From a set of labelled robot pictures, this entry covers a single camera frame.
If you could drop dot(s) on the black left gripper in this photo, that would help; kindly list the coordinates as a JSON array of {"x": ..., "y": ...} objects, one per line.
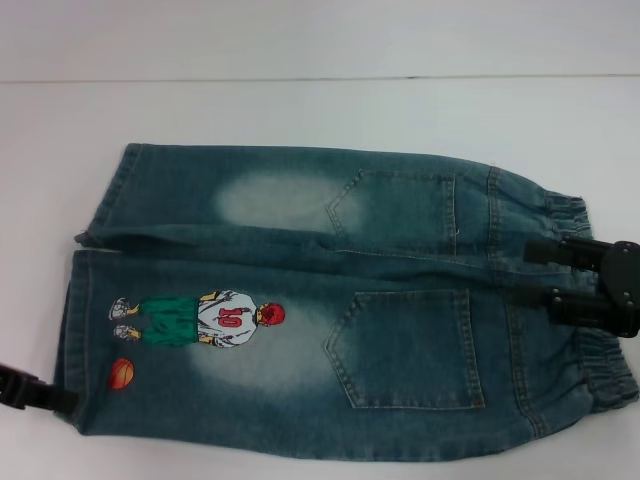
[{"x": 15, "y": 375}]

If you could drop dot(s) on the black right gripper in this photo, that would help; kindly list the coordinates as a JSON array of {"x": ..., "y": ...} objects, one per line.
[{"x": 622, "y": 290}]

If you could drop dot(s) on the blue denim shorts with print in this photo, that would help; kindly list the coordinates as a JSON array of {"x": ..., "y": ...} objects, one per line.
[{"x": 400, "y": 225}]

